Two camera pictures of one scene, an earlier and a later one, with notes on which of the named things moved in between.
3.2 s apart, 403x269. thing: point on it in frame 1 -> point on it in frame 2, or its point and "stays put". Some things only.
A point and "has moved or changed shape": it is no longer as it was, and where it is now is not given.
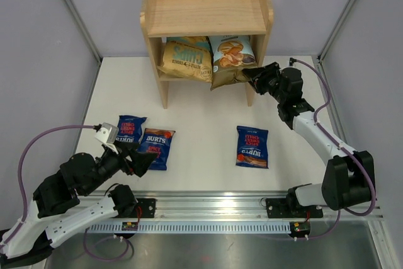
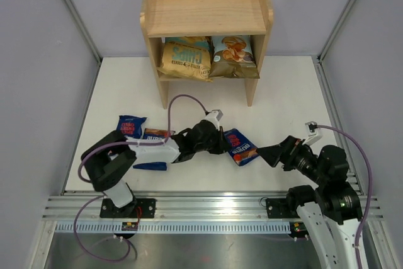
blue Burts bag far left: x=130 y=128 stays put
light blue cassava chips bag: x=231 y=55 has moved or changed shape
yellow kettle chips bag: x=189 y=57 stays put
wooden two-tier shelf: x=205 y=8 stays put
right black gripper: x=259 y=75 -> x=286 y=152
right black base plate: x=281 y=208 stays put
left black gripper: x=140 y=161 -> x=221 y=146
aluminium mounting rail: x=237 y=206 stays put
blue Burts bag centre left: x=158 y=142 stays put
